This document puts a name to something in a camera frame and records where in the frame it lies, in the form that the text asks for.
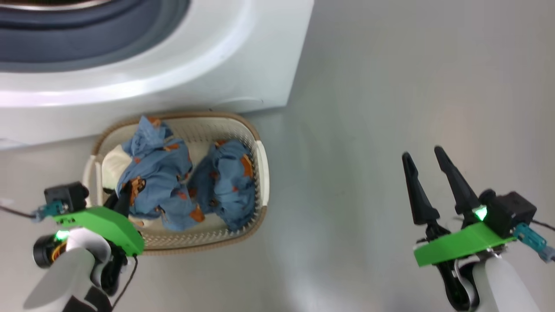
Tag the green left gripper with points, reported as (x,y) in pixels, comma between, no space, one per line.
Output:
(108,225)

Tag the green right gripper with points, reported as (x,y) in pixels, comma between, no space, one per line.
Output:
(459,245)

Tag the blue garment with orange print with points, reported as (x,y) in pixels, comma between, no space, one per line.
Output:
(225,182)
(160,169)

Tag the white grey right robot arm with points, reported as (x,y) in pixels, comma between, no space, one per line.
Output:
(503,286)

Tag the cream perforated laundry basket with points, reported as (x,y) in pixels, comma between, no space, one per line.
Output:
(204,130)

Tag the white front-load washing machine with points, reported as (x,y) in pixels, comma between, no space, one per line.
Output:
(217,65)

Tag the cream white cloth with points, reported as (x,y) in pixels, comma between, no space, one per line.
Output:
(115,167)

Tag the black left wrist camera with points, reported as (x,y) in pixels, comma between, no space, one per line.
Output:
(67,196)

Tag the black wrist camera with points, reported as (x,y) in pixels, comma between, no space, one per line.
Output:
(511,212)
(67,196)

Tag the teal left camera connector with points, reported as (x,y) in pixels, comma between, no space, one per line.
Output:
(51,210)

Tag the teal camera connector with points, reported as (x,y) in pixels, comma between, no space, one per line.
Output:
(531,240)
(51,210)

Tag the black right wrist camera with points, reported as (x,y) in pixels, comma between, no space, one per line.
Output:
(511,212)

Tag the teal right camera connector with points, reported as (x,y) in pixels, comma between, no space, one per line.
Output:
(531,240)

